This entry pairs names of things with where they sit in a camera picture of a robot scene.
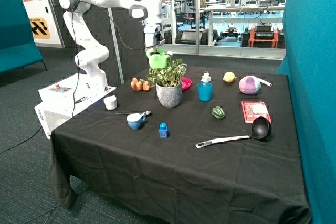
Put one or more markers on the green plastic watering can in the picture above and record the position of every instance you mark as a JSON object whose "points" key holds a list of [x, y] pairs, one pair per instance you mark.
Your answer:
{"points": [[158, 59]]}

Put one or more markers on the orange black equipment rack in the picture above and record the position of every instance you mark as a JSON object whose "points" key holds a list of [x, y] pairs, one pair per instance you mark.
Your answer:
{"points": [[263, 35]]}

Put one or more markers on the green toy bell pepper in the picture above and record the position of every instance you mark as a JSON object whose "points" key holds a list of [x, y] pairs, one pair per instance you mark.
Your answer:
{"points": [[218, 112]]}

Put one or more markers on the blue toy block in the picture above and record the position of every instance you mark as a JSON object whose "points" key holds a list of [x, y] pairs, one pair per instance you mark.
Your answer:
{"points": [[163, 130]]}

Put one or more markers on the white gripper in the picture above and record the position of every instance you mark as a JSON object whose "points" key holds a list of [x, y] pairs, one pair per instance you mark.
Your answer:
{"points": [[154, 35]]}

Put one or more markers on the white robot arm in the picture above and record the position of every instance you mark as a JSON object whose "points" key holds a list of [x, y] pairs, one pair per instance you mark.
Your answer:
{"points": [[85, 33]]}

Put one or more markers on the yellow lemon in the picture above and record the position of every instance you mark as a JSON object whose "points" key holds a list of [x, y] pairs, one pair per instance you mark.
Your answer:
{"points": [[229, 77]]}

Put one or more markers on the metal spoon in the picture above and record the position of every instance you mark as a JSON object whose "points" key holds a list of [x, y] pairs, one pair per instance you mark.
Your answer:
{"points": [[146, 113]]}

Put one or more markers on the red plate with rings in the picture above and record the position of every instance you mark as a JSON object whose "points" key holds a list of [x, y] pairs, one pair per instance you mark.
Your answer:
{"points": [[186, 83]]}

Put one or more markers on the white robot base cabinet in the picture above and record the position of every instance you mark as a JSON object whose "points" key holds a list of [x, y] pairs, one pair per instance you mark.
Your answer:
{"points": [[66, 98]]}

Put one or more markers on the yellow black hazard sign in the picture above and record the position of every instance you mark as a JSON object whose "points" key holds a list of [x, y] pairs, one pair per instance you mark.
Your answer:
{"points": [[39, 28]]}

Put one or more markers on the orange plush toy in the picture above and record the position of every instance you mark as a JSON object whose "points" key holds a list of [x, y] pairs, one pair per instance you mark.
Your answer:
{"points": [[141, 84]]}

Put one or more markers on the red card booklet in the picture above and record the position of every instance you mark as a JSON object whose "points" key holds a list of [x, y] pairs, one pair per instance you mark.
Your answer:
{"points": [[254, 109]]}

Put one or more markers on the grey acoustic panel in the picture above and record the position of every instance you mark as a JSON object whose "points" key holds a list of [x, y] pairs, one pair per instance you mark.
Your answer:
{"points": [[124, 38]]}

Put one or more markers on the blue plastic tumbler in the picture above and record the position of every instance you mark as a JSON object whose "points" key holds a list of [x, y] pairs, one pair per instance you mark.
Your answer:
{"points": [[204, 91]]}

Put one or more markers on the pink purple plush ball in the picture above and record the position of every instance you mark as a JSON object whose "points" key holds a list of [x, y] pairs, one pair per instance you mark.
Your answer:
{"points": [[249, 85]]}

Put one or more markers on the teal partition right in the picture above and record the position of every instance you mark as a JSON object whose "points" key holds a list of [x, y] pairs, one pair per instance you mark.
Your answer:
{"points": [[309, 63]]}

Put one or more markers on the grey patterned plant pot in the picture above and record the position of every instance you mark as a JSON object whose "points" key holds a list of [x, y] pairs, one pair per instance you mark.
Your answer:
{"points": [[169, 97]]}

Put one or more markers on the black tablecloth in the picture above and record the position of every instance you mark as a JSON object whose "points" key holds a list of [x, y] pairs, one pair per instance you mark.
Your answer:
{"points": [[208, 170]]}

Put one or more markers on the small white cup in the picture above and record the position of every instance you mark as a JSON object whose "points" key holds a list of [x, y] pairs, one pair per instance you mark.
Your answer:
{"points": [[110, 102]]}

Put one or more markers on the teal sofa left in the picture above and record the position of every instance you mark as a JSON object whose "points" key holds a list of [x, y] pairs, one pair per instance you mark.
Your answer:
{"points": [[18, 48]]}

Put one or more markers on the green white leafy plant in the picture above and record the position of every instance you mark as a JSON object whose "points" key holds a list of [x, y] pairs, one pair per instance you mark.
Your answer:
{"points": [[170, 76]]}

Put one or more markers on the blue teacup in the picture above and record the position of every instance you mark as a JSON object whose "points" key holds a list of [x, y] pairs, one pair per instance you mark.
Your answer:
{"points": [[135, 120]]}

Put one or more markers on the white power adapter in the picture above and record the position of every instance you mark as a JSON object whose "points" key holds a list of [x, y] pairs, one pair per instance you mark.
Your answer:
{"points": [[206, 77]]}

